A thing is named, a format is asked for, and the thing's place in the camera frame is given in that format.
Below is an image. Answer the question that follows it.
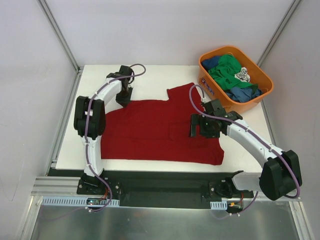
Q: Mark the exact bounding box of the grey cable duct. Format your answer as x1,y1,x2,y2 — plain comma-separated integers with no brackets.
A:
210,200,228,211
42,196,109,208

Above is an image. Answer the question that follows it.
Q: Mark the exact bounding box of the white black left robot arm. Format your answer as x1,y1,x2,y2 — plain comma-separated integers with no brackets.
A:
73,65,135,177

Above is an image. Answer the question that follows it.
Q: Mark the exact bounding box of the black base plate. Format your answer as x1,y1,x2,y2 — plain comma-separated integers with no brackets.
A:
76,170,254,209

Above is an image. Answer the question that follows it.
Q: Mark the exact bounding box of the left grey cable duct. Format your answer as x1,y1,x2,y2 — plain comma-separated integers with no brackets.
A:
42,196,109,208

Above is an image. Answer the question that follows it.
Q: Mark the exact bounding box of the dark blue t shirt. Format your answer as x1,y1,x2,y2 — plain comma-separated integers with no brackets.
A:
201,55,221,71

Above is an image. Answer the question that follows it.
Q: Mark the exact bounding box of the aluminium frame rail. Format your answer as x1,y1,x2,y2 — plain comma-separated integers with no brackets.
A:
31,176,302,201

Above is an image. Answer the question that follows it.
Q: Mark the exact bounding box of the red t shirt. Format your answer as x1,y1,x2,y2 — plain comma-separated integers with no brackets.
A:
100,83,224,166

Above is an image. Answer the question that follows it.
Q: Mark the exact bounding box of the green t shirt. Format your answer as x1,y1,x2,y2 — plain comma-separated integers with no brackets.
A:
208,54,258,92

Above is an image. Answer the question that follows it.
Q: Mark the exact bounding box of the right grey cable duct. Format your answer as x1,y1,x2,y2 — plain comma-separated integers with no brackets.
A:
210,200,228,211

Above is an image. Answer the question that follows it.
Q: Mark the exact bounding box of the orange plastic bin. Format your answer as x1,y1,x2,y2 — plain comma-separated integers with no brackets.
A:
198,45,274,114

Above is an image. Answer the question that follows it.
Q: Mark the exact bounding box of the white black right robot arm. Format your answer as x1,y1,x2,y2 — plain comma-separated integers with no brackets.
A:
190,99,302,201

